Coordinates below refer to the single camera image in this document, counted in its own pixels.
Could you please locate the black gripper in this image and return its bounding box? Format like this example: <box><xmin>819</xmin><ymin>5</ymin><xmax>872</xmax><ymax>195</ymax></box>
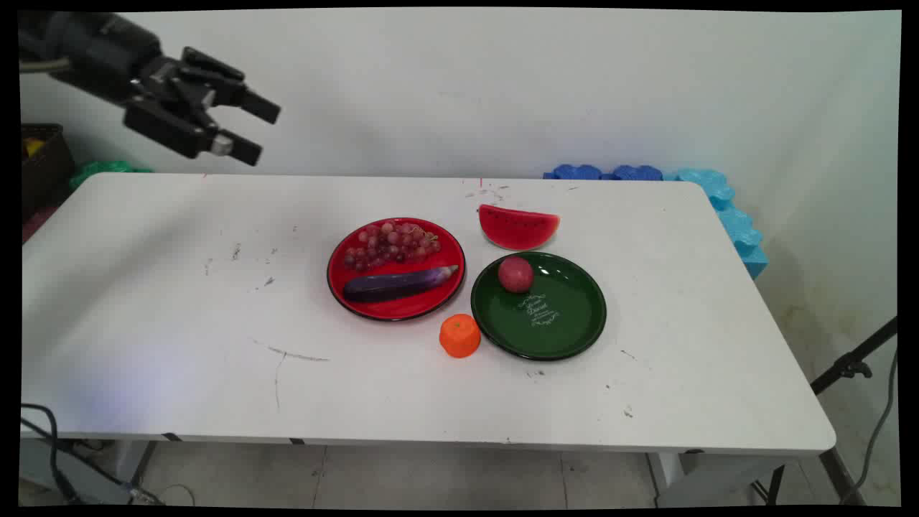
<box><xmin>123</xmin><ymin>46</ymin><xmax>281</xmax><ymax>167</ymax></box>

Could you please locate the purple eggplant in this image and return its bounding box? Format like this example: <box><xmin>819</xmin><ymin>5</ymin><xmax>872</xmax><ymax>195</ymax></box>
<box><xmin>343</xmin><ymin>264</ymin><xmax>460</xmax><ymax>303</ymax></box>

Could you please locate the green crumpled bag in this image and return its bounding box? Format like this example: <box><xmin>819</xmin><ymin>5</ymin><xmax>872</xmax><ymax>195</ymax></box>
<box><xmin>70</xmin><ymin>159</ymin><xmax>154</xmax><ymax>191</ymax></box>

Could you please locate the bunch of red grapes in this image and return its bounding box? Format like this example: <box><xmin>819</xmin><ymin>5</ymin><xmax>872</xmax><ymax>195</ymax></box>
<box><xmin>343</xmin><ymin>221</ymin><xmax>442</xmax><ymax>272</ymax></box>

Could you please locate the dark storage box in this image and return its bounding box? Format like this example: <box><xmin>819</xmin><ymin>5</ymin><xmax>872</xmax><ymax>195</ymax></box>
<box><xmin>20</xmin><ymin>124</ymin><xmax>76</xmax><ymax>214</ymax></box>

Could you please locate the red round plate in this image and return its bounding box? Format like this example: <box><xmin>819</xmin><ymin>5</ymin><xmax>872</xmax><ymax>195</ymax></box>
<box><xmin>327</xmin><ymin>217</ymin><xmax>467</xmax><ymax>322</ymax></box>

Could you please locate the watermelon slice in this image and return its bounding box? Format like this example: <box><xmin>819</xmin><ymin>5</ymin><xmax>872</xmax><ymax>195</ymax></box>
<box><xmin>478</xmin><ymin>204</ymin><xmax>561</xmax><ymax>251</ymax></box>

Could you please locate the orange tangerine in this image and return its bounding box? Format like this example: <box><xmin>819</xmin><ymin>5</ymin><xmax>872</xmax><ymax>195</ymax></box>
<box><xmin>439</xmin><ymin>314</ymin><xmax>482</xmax><ymax>358</ymax></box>

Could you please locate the red apple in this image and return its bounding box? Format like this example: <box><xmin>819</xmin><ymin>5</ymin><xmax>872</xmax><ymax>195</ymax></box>
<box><xmin>498</xmin><ymin>256</ymin><xmax>535</xmax><ymax>294</ymax></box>

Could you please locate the black metal table leg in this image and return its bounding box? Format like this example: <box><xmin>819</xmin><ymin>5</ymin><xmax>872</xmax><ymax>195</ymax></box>
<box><xmin>128</xmin><ymin>439</ymin><xmax>159</xmax><ymax>490</ymax></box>

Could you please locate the green round plate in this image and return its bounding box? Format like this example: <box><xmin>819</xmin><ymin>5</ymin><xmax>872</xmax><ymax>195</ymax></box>
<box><xmin>470</xmin><ymin>251</ymin><xmax>607</xmax><ymax>361</ymax></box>

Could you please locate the light blue foam piece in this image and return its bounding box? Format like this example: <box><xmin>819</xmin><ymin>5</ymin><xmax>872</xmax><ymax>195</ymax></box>
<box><xmin>664</xmin><ymin>168</ymin><xmax>769</xmax><ymax>279</ymax></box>

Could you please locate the black tripod stand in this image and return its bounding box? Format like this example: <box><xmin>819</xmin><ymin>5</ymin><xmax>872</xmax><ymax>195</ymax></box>
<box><xmin>750</xmin><ymin>316</ymin><xmax>898</xmax><ymax>505</ymax></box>

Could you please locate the black looped cable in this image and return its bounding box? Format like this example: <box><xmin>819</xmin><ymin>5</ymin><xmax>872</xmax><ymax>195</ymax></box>
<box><xmin>20</xmin><ymin>404</ymin><xmax>81</xmax><ymax>505</ymax></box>

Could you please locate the grey hanging cable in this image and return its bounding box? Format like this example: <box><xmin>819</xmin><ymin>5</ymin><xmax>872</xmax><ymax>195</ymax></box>
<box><xmin>840</xmin><ymin>348</ymin><xmax>899</xmax><ymax>505</ymax></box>

